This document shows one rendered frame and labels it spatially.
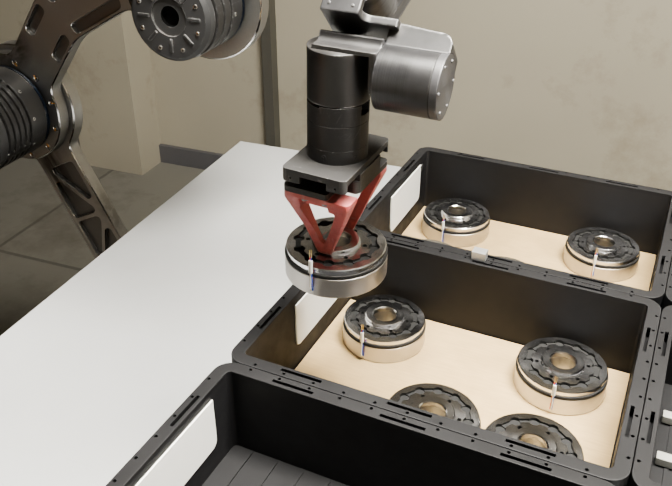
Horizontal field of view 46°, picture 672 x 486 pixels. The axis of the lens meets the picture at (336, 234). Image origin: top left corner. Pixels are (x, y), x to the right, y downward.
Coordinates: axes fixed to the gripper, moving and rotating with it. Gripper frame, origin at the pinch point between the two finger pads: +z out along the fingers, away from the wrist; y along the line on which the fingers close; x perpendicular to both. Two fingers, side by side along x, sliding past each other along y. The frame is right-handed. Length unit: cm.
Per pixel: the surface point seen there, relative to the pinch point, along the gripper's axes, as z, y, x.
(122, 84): 77, 169, 176
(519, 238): 23, 45, -10
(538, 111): 67, 199, 18
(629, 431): 12.6, -0.5, -31.1
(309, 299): 15.0, 6.7, 6.5
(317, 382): 11.8, -8.6, -2.4
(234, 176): 39, 66, 56
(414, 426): 11.7, -9.8, -13.1
